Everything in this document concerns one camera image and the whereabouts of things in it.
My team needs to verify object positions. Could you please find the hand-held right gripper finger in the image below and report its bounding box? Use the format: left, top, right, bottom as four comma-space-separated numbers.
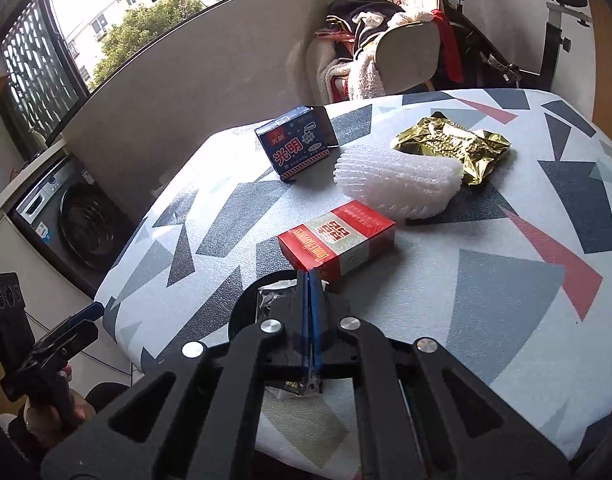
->
310, 270, 572, 480
40, 270, 314, 480

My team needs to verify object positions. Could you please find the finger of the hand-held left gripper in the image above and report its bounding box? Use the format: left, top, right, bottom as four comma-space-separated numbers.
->
33, 320, 100, 361
60, 301, 105, 333

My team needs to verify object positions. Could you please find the black silver foil wrapper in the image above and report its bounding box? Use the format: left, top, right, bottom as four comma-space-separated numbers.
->
256, 280, 331, 398

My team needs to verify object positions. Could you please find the person's left hand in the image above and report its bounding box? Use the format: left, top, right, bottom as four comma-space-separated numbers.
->
23, 364, 97, 442

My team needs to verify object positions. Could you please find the red cigarette box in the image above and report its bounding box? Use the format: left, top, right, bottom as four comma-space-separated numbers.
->
277, 199, 397, 283

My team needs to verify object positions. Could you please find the grey washing machine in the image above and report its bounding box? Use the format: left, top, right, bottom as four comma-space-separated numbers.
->
16, 157, 136, 286

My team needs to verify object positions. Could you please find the white foam net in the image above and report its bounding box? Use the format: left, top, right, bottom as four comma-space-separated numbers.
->
331, 152, 463, 222

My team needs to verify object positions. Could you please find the blue cardboard box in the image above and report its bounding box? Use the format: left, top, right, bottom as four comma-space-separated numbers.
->
254, 105, 339, 182

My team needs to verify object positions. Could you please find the geometric patterned tablecloth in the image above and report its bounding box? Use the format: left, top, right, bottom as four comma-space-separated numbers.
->
94, 89, 612, 461

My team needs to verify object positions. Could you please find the gold foil wrapper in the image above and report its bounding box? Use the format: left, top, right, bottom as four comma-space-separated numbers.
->
390, 111, 512, 187

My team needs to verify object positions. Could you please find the white fleece blanket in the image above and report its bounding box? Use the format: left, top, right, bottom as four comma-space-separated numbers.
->
323, 10, 434, 103

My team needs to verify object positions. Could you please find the dark sliding window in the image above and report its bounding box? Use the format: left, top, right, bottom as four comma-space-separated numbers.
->
0, 0, 311, 141

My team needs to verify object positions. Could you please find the beige chair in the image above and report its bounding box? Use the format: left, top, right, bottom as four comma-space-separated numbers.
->
306, 0, 444, 106

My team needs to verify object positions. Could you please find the green tree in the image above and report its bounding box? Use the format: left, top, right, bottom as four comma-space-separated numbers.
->
93, 0, 204, 83

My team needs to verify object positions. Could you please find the dark jacket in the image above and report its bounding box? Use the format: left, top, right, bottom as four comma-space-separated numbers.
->
316, 0, 407, 56

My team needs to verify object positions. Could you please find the red cloth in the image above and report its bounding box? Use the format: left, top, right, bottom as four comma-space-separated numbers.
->
432, 9, 464, 83

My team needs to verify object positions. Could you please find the black exercise bike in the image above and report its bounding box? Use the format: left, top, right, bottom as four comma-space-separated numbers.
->
406, 0, 594, 93

